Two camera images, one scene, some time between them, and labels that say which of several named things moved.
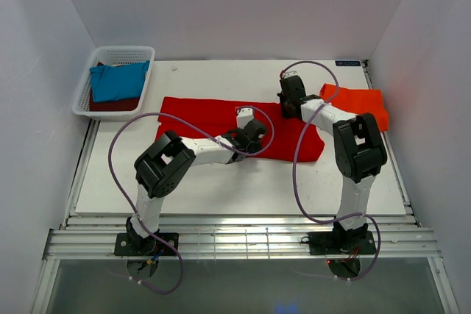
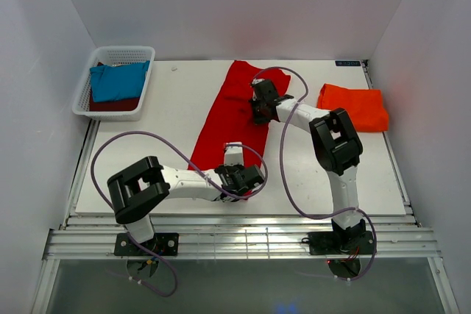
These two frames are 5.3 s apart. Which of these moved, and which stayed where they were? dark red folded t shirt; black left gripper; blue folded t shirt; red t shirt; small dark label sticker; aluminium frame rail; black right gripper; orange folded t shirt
Moved: black left gripper; black right gripper; red t shirt
Stayed: aluminium frame rail; blue folded t shirt; orange folded t shirt; dark red folded t shirt; small dark label sticker
